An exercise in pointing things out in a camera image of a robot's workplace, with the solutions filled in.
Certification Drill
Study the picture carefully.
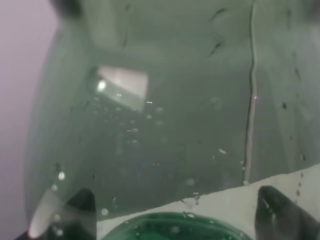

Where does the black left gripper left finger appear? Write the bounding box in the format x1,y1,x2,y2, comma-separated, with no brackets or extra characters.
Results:
17,188,97,240

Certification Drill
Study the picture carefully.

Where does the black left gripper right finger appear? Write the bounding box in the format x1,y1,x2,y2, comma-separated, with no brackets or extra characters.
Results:
254,185,320,240

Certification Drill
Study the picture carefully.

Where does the green transparent water bottle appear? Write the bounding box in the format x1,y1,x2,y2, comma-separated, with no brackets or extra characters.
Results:
25,0,320,240

